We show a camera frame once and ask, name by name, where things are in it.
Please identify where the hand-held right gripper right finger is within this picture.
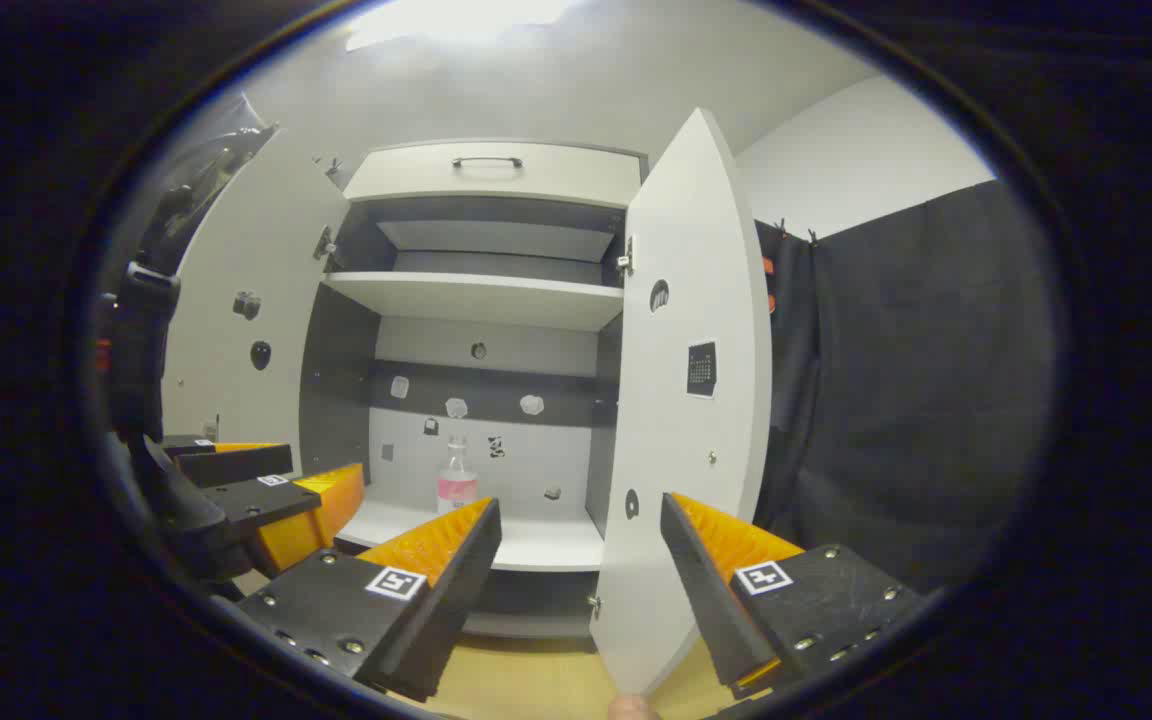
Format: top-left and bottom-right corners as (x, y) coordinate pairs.
(660, 492), (925, 701)

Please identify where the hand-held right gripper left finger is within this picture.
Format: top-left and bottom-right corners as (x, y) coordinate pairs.
(236, 497), (503, 704)

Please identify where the clear bottle with pink label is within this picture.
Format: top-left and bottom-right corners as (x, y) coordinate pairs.
(437, 436), (479, 514)

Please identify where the white cabinet door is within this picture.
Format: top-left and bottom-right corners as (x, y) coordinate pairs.
(161, 125), (352, 481)
(591, 107), (773, 698)

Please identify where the white cabinet shelf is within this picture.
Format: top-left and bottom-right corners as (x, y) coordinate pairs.
(321, 270), (626, 332)

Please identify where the white and grey cabinet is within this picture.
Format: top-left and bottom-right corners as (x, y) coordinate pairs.
(298, 138), (649, 641)

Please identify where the black backdrop cloth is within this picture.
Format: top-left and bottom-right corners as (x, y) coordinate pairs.
(751, 180), (1057, 593)

